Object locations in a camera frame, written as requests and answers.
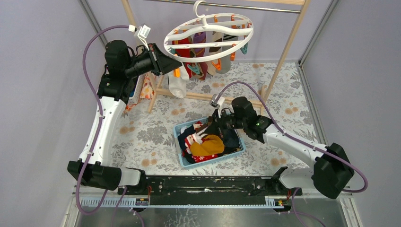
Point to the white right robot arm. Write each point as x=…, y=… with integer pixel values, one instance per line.
x=328, y=168

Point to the red snowflake sock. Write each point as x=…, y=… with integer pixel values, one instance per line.
x=198, y=159

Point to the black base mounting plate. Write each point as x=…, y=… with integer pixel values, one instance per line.
x=175, y=190

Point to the white sock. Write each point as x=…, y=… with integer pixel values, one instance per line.
x=177, y=82

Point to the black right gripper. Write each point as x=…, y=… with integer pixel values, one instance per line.
x=215, y=127

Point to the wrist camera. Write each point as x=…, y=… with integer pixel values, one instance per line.
x=218, y=103
x=140, y=33

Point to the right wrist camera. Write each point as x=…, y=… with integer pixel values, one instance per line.
x=218, y=103

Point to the white round clip hanger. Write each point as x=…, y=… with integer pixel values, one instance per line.
x=237, y=31

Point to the blue plastic sock basket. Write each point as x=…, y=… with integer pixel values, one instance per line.
x=183, y=161

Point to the floral table mat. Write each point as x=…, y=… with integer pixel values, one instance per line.
x=145, y=140

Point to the orange floral cloth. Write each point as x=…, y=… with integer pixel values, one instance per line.
x=147, y=89

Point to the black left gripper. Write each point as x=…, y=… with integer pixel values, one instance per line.
x=157, y=59

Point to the purple striped hanging sock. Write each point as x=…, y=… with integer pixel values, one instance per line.
x=199, y=38

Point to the white plastic laundry basket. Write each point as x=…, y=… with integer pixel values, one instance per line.
x=135, y=95

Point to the red hanging sock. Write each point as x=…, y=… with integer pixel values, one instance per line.
x=184, y=52

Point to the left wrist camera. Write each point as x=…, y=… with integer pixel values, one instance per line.
x=140, y=33

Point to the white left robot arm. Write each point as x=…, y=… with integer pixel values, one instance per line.
x=122, y=70

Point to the dark navy sock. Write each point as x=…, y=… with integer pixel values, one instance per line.
x=231, y=139

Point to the cream brown hanging sock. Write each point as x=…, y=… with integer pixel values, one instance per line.
x=215, y=64

